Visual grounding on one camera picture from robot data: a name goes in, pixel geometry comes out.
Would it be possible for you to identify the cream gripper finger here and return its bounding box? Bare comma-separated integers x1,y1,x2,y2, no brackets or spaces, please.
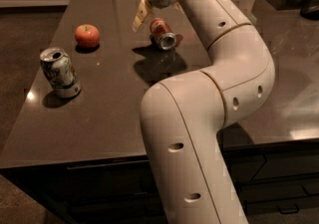
133,0,153,32

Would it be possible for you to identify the dark drawer cabinet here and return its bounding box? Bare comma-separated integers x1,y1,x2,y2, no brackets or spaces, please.
1,140,319,224

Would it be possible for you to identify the green white soda can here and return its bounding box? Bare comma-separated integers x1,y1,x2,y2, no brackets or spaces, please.
40,47,81,99

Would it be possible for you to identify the red coke can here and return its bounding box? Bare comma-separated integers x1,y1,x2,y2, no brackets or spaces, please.
150,18,176,51

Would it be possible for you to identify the red apple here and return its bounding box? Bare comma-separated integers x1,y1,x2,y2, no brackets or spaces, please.
75,24,100,49

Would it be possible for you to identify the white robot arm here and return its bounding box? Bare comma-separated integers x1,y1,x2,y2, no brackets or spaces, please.
140,0,275,224

